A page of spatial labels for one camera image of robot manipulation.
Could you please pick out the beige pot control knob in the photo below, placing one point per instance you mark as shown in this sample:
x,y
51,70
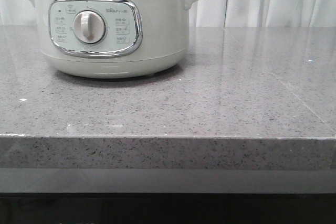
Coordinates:
x,y
89,27

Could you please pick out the pale green electric cooking pot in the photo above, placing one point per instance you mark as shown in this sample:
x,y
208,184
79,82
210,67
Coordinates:
x,y
142,36

